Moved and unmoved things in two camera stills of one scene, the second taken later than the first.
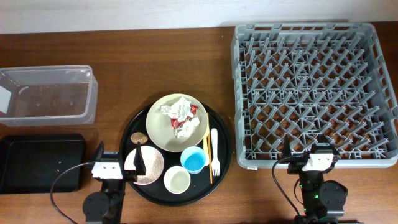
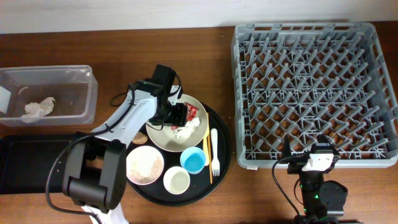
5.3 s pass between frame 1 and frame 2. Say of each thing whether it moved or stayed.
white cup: stayed
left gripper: moved
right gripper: stayed
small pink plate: stayed
